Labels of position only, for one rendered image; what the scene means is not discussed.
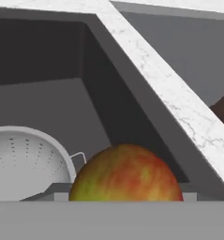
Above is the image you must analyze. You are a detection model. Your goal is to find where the dark grey sink basin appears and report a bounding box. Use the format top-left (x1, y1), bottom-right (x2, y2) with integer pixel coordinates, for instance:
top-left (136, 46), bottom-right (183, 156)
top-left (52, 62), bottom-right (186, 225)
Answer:
top-left (0, 7), bottom-right (224, 203)

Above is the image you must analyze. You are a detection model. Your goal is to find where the red and green apple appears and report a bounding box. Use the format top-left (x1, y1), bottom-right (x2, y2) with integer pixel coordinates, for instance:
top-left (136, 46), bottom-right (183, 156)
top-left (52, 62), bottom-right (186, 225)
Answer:
top-left (68, 143), bottom-right (185, 203)

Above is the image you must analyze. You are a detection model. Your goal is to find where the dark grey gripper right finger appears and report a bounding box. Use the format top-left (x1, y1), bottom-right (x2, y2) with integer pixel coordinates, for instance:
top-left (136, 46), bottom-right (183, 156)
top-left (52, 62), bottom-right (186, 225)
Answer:
top-left (177, 182), bottom-right (223, 203)

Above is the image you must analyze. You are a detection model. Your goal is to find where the white colander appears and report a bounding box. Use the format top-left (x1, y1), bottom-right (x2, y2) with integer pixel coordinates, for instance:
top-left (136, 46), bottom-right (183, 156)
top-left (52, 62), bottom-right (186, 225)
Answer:
top-left (0, 125), bottom-right (87, 203)

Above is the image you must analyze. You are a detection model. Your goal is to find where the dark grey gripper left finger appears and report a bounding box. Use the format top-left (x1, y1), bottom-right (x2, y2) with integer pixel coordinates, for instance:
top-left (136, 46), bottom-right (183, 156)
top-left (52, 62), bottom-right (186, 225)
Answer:
top-left (20, 182), bottom-right (74, 203)

